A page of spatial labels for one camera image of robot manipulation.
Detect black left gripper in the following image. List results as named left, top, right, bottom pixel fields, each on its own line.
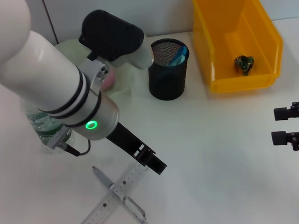
left=106, top=120, right=168, bottom=178

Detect green plastic wrapper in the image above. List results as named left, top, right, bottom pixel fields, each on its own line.
left=233, top=54, right=256, bottom=76

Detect transparent plastic ruler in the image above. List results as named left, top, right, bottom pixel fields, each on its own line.
left=75, top=160, right=153, bottom=224

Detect pink peach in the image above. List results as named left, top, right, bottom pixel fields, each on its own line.
left=101, top=68, right=118, bottom=91

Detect blue scissors with sheath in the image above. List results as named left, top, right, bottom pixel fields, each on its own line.
left=167, top=45, right=190, bottom=67

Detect clear bottle with green label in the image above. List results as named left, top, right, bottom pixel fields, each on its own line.
left=25, top=95, right=76, bottom=155

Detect grey white pen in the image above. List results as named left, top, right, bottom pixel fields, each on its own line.
left=92, top=163, right=151, bottom=224

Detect black mesh pen holder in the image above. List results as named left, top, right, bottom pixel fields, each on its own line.
left=146, top=37, right=192, bottom=102

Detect translucent green fruit bowl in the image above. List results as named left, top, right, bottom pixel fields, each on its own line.
left=54, top=35, right=139, bottom=107

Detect yellow plastic bin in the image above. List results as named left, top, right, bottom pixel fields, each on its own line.
left=191, top=0, right=287, bottom=96

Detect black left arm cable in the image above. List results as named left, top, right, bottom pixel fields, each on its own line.
left=46, top=122, right=92, bottom=158

